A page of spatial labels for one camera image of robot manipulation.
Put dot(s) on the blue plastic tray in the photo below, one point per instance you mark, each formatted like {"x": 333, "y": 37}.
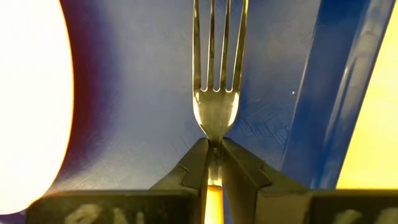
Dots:
{"x": 140, "y": 93}

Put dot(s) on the pink plate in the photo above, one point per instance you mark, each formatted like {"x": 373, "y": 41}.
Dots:
{"x": 31, "y": 93}

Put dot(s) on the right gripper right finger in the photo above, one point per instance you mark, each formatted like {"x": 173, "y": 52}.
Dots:
{"x": 258, "y": 193}

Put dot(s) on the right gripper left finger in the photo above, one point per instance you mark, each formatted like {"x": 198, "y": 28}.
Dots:
{"x": 174, "y": 199}

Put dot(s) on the silver metal fork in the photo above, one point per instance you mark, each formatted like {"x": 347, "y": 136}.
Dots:
{"x": 216, "y": 109}

